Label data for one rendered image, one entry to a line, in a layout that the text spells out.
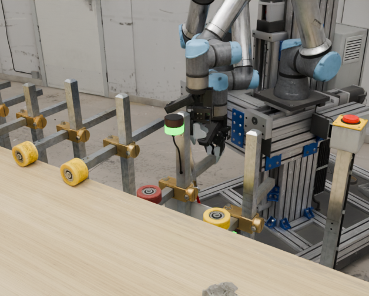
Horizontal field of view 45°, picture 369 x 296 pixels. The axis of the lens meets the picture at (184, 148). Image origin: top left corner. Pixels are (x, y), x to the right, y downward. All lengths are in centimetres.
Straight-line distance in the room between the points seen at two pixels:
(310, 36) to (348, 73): 68
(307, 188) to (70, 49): 346
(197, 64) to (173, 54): 302
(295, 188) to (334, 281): 130
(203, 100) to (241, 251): 54
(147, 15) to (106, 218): 336
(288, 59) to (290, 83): 10
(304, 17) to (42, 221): 109
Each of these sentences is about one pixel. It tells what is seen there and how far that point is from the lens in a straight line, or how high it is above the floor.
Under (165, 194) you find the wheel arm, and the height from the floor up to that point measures 86.
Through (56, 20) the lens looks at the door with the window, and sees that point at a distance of 524.
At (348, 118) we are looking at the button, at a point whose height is 123.
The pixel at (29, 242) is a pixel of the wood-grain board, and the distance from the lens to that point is 129.
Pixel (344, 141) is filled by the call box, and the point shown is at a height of 118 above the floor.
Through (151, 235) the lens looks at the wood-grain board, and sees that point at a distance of 124.
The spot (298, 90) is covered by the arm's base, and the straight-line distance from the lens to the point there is 184.
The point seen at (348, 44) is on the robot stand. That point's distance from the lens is 224.
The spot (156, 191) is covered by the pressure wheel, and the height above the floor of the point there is 91.
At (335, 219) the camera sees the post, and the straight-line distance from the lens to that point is 130.
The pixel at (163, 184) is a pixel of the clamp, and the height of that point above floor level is 87.
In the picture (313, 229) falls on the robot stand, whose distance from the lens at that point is 250.
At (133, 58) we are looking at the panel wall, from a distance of 470.
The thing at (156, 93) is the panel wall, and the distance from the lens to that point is 466.
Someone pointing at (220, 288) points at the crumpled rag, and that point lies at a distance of 106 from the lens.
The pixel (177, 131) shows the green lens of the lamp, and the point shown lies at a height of 110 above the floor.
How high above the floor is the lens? 165
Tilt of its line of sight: 26 degrees down
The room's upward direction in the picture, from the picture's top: 1 degrees counter-clockwise
